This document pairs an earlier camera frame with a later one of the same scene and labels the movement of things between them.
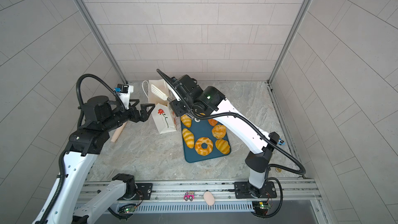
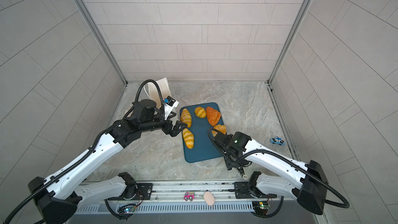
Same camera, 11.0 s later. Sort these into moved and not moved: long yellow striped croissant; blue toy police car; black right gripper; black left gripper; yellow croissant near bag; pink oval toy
Moved: black right gripper; black left gripper
Not moved: blue toy police car; long yellow striped croissant; pink oval toy; yellow croissant near bag
